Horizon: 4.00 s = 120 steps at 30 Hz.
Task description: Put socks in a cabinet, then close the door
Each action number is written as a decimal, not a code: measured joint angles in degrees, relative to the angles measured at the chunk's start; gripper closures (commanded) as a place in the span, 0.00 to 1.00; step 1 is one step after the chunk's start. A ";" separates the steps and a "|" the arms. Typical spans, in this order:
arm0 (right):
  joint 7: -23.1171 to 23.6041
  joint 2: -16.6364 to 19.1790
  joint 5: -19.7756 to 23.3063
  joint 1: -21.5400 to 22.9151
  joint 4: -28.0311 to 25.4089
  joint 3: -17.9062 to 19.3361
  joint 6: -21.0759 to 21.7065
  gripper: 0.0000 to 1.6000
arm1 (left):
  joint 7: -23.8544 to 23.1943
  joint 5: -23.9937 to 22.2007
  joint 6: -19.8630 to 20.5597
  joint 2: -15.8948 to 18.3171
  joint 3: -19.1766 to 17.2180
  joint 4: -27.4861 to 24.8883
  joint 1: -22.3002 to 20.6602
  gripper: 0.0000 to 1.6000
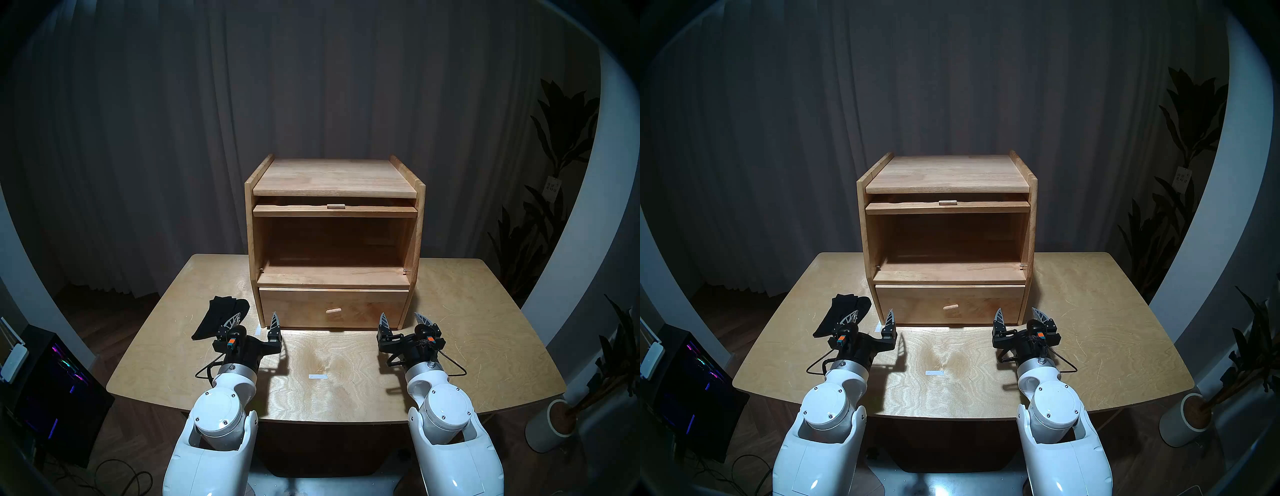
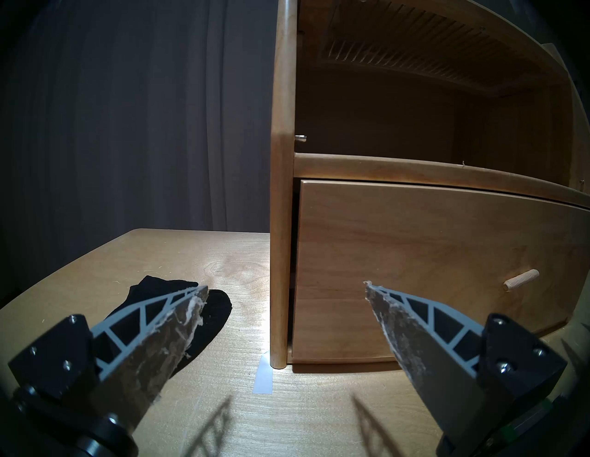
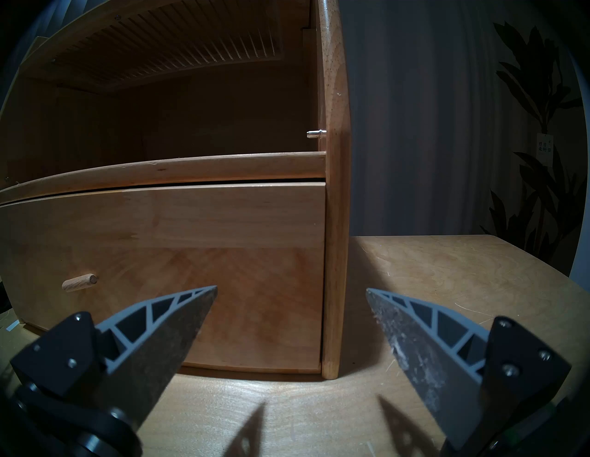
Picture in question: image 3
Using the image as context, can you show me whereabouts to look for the tall dark leafy plant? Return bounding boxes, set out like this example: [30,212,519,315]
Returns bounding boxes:
[479,21,589,277]

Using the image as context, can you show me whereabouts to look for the wooden drawer with peg knob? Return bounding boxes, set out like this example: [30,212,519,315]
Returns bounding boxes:
[0,182,327,375]

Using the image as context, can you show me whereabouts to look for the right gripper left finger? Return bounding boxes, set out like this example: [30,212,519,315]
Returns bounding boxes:
[9,285,218,457]

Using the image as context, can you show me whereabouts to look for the grey curtain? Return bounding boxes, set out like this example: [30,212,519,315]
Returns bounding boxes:
[340,0,574,238]

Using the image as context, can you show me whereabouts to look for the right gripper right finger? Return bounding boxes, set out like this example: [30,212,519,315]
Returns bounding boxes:
[366,288,572,457]

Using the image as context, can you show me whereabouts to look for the slatted wooden sliding door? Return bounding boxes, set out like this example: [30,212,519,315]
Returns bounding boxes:
[50,8,284,89]

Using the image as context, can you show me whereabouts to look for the white plant tag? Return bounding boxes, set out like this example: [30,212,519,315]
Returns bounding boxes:
[536,133,554,166]

